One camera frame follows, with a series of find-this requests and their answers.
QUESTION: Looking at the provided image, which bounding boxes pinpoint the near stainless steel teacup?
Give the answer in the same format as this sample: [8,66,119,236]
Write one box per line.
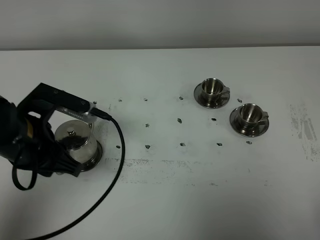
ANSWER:
[238,103,269,129]

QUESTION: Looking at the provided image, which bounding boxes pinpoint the stainless steel teacup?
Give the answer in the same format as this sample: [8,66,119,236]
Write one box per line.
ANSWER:
[200,78,230,103]
[238,103,269,129]

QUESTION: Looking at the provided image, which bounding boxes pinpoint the steel cup saucer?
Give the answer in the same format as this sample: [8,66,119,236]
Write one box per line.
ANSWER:
[229,107,270,138]
[193,83,230,109]

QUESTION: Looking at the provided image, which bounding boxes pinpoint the left black camera cable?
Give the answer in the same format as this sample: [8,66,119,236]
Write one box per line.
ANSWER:
[11,109,126,240]

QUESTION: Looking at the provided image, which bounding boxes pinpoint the steel teapot saucer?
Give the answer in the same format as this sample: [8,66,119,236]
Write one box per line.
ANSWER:
[81,141,103,172]

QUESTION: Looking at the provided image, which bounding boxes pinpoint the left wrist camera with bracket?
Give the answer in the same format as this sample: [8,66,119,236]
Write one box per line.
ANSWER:
[17,83,112,123]

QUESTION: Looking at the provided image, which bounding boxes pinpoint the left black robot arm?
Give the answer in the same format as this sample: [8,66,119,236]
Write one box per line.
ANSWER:
[0,93,89,181]

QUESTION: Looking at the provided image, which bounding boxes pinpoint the far stainless steel teacup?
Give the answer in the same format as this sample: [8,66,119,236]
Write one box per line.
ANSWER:
[200,78,230,103]

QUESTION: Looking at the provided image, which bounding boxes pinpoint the near steel cup saucer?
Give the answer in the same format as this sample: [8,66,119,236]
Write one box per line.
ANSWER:
[229,107,270,138]

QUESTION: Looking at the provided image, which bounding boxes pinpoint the stainless steel teapot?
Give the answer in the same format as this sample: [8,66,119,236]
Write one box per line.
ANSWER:
[54,120,98,164]

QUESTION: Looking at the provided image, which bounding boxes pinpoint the far steel cup saucer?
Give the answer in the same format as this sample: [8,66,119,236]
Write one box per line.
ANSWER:
[193,83,230,109]

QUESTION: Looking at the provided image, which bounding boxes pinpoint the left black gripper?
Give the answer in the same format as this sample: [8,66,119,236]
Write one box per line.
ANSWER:
[12,102,81,177]

